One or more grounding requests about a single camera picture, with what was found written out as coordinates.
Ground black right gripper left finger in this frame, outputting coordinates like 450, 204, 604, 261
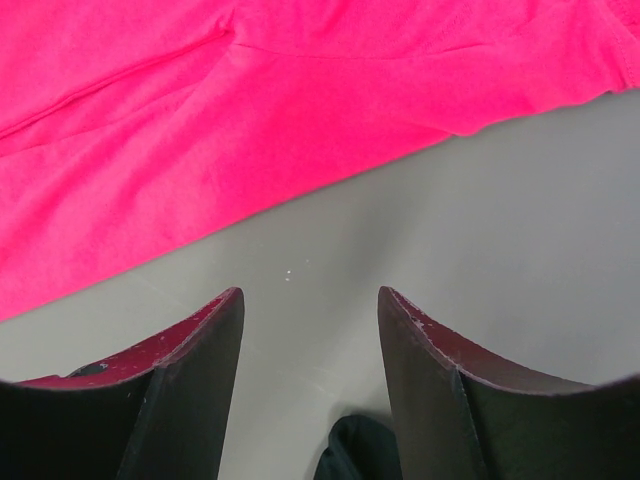
1, 288, 244, 479

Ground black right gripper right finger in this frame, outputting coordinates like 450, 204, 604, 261
377, 287, 639, 479

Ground red t-shirt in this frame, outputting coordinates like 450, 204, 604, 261
1, 1, 639, 319

